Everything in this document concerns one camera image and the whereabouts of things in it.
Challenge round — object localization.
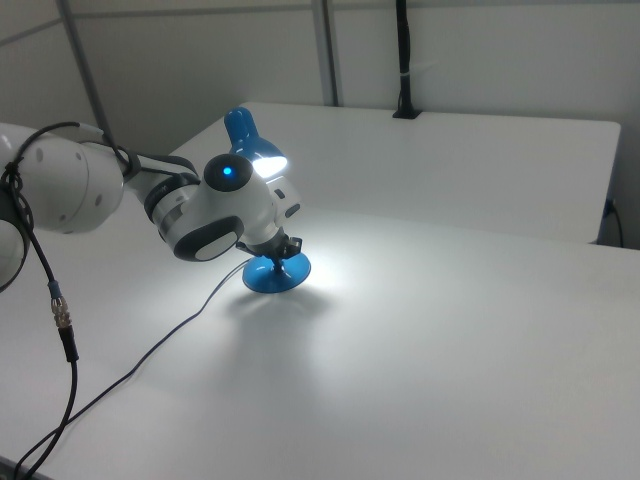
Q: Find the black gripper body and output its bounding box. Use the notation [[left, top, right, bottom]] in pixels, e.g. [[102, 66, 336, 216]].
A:
[[238, 230, 289, 259]]

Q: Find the blue gooseneck desk lamp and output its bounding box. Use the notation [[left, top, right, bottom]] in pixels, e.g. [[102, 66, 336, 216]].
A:
[[222, 106, 312, 296]]

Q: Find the black pole with white band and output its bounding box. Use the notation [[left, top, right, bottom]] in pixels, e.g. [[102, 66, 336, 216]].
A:
[[391, 0, 422, 120]]

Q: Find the thin black lamp power cable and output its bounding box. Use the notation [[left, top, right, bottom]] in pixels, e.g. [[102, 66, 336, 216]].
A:
[[9, 257, 254, 480]]

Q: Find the grey aluminium partition post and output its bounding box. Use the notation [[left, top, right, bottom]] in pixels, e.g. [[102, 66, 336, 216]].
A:
[[310, 0, 347, 107], [57, 0, 117, 147]]

